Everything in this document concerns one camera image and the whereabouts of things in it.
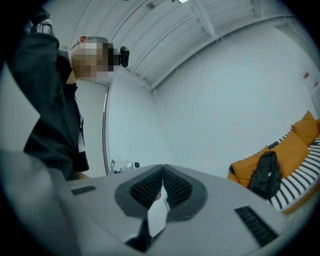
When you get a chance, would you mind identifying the black and white striped mattress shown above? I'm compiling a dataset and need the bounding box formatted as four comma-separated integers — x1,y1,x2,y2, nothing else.
265,128,320,210

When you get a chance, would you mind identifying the small orange cushion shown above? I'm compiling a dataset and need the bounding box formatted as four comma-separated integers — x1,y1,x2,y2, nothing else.
290,110,320,147

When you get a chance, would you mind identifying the large orange cushion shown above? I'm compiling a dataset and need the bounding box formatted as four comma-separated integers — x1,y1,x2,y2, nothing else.
267,129,311,179

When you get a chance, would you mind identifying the person's black jacket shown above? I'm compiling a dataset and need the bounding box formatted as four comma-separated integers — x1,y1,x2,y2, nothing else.
5,7,90,181

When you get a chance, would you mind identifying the person's right forearm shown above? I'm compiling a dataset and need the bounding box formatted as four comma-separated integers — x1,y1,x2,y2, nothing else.
73,170,91,181

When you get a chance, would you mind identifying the black head-mounted camera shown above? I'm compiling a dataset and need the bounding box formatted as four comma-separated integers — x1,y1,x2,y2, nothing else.
115,46,131,68

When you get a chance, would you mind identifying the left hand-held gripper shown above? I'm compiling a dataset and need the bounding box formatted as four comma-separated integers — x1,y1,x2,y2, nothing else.
107,159,141,176

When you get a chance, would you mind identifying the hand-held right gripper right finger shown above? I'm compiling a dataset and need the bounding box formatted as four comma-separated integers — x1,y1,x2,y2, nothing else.
162,163,209,223

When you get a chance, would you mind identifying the person's head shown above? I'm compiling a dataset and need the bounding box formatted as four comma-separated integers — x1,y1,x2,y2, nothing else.
68,35,118,83

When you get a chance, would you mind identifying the black backpack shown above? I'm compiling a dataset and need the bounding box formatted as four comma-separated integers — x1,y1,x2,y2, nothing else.
249,150,284,200

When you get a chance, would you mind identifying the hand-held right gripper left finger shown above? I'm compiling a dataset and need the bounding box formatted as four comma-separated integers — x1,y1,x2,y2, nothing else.
114,163,164,219

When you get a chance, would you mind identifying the vertical metal rail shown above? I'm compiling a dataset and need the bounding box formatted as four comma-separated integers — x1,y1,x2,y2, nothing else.
101,83,112,177

